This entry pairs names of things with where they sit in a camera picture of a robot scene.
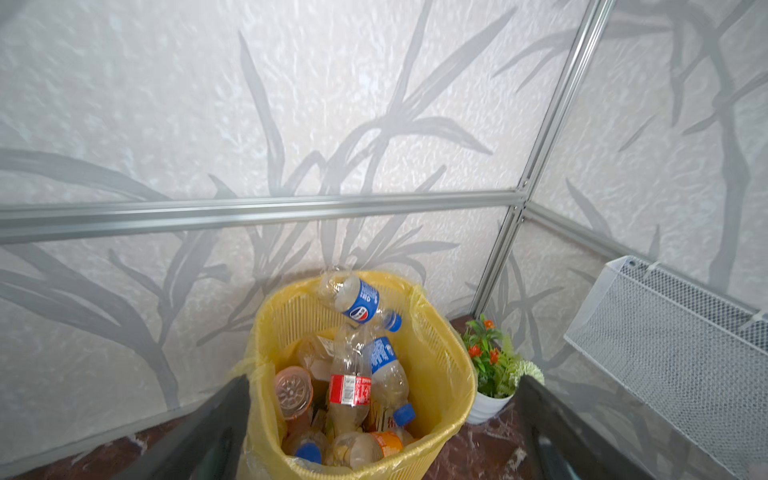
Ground white pot with flowers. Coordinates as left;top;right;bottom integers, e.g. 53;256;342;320
461;314;545;425

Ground yellow ribbed waste bin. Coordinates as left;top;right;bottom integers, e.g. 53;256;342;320
247;269;479;480

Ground orange label bottle front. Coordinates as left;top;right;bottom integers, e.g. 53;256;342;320
324;431;404;470

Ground orange cap white bottle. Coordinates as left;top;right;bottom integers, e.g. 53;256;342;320
273;366;314;435

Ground clear bottle red label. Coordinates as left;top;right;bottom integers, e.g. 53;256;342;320
328;323;372;436

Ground yellow red label bottle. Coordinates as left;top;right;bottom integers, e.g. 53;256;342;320
296;334;334;383

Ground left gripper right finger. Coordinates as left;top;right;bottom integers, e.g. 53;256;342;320
515;375;652;479

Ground yellow plastic bin liner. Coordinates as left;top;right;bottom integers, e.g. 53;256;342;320
231;269;479;480

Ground pepsi bottle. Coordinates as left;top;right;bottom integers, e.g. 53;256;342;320
364;336;416;432
282;429;329;464
316;269;403;333

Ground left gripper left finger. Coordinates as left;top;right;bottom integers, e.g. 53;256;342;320
115;375;251;479

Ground white wire mesh basket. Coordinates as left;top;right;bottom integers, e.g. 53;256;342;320
565;256;767;479

